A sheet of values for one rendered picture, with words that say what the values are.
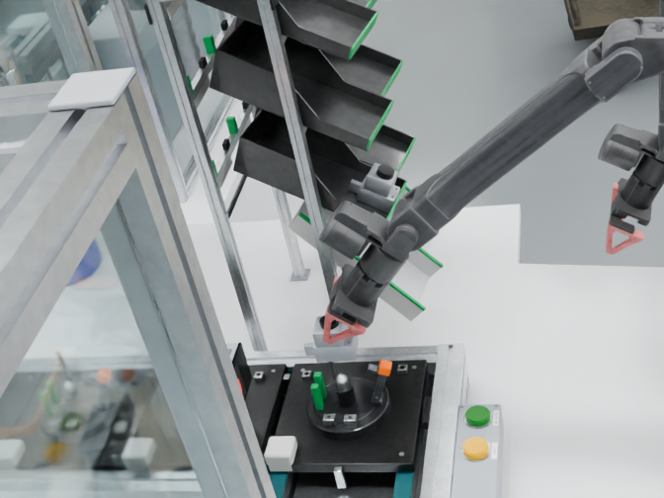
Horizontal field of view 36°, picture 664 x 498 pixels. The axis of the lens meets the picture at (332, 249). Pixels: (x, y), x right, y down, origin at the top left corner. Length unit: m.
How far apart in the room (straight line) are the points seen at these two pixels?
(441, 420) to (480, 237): 0.65
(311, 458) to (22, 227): 1.34
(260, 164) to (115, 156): 1.32
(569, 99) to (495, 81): 3.44
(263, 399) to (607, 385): 0.60
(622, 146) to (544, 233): 1.88
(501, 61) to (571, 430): 3.31
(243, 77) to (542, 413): 0.77
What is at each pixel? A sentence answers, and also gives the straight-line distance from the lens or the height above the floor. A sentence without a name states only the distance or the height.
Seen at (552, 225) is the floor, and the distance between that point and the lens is 3.76.
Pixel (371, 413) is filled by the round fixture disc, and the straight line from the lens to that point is 1.70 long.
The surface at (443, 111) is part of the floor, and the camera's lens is 4.59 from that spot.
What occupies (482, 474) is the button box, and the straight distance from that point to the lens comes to 1.62.
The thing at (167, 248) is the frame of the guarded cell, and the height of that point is 1.91.
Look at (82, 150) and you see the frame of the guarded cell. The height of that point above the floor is 1.99.
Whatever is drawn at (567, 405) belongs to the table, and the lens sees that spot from 1.85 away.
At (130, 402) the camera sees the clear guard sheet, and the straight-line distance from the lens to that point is 0.47.
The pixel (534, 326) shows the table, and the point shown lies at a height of 0.86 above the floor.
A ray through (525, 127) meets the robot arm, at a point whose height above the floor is 1.49.
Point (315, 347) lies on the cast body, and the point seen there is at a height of 1.13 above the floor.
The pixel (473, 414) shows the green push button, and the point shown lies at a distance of 1.69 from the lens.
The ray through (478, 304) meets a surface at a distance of 2.07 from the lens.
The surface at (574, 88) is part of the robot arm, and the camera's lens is 1.33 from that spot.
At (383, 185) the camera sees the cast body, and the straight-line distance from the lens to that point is 1.74.
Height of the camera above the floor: 2.17
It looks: 35 degrees down
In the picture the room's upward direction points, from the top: 13 degrees counter-clockwise
